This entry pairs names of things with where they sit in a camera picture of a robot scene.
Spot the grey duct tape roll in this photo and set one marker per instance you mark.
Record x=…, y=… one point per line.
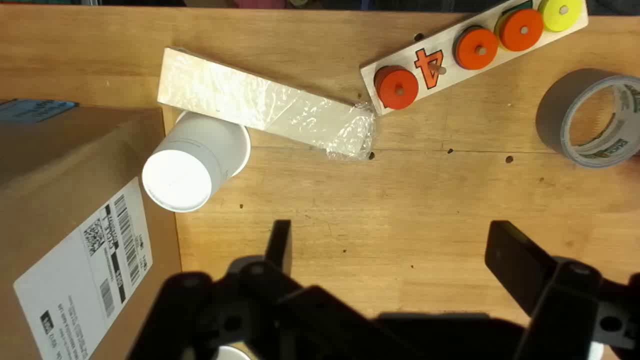
x=553, y=112

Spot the brown cardboard shipping box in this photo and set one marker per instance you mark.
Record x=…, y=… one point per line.
x=67, y=173

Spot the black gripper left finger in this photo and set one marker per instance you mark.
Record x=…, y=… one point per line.
x=280, y=246

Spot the white board in plastic wrap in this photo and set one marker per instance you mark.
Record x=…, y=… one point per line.
x=253, y=100

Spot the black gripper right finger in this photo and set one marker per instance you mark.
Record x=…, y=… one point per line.
x=521, y=266

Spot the tall white paper cup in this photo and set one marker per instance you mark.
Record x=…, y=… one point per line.
x=180, y=176

